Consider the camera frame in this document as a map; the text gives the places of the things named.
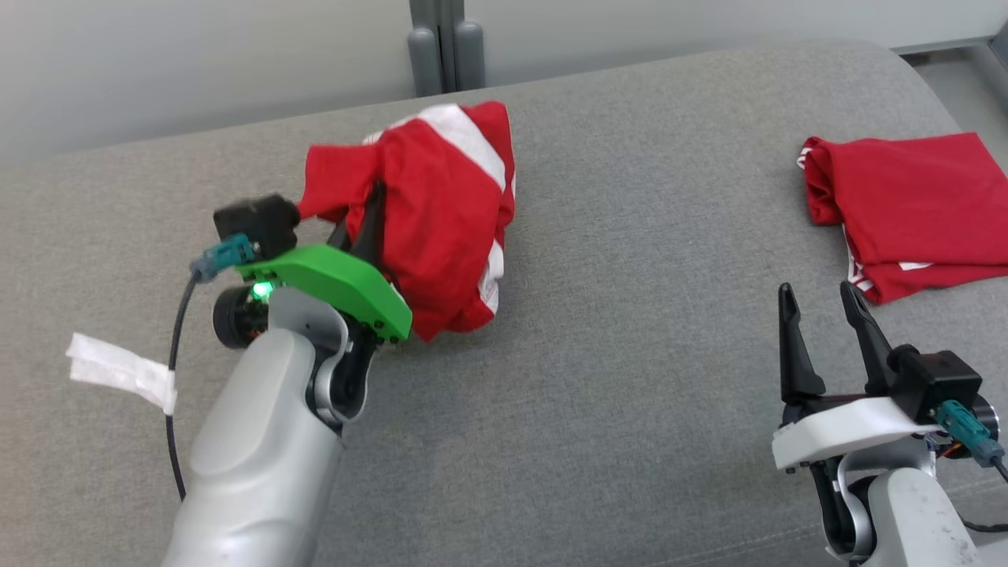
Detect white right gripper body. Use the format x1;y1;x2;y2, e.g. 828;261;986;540
772;394;946;473

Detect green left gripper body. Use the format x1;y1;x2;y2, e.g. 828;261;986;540
235;244;413;344

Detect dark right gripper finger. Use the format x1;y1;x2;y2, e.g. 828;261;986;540
839;280;899;397
778;283;826;406

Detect red shorts with white stripe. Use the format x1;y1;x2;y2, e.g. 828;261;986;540
298;101;517;344

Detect red jersey with white sleeves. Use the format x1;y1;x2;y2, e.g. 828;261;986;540
797;132;1008;306

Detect black cable teal plug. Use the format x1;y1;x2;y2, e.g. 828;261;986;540
165;234;261;501
936;400;1008;535

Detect grey partition post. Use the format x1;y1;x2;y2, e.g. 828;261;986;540
407;0;486;98

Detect white tape flag on cable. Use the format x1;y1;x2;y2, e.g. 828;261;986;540
65;332;178;416

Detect grey metal frame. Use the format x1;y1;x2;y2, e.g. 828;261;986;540
898;24;1008;154

